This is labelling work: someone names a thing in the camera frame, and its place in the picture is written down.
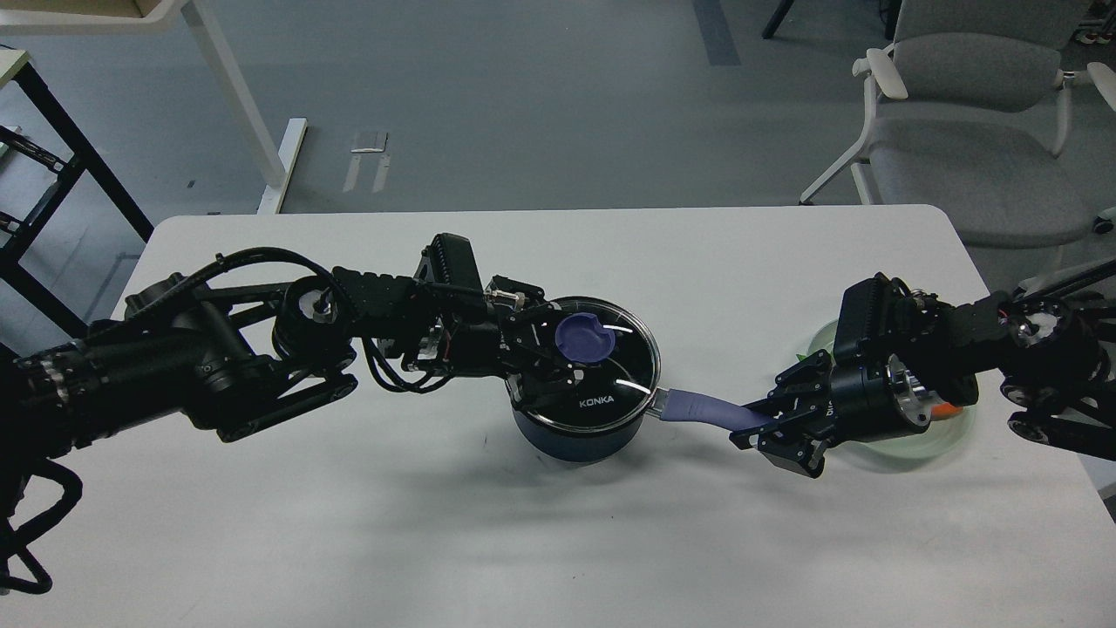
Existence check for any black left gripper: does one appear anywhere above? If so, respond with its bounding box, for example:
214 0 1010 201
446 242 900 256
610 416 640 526
433 297 586 410

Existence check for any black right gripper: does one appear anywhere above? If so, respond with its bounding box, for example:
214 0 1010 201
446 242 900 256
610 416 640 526
730 352 931 480

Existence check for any glass pot lid purple knob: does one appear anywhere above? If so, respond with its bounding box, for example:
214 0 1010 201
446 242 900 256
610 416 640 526
507 296 661 434

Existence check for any dark blue saucepan purple handle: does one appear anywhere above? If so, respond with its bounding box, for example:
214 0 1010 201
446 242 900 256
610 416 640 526
510 297 777 465

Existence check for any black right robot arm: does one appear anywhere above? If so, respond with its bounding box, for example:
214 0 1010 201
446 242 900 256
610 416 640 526
729 271 1113 479

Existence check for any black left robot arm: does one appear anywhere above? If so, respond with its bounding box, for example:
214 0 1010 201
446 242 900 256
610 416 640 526
1 234 615 595

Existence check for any pale green plate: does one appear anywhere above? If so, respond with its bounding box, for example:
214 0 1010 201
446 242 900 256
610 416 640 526
846 355 974 466

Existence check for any orange toy carrot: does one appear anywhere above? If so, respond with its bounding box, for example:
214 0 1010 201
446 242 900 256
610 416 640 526
820 350 963 425

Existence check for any grey office chair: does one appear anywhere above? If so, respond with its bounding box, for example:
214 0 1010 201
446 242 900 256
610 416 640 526
798 1 1113 289

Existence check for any white desk frame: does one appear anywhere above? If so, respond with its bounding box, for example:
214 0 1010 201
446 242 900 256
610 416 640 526
0 0 308 215

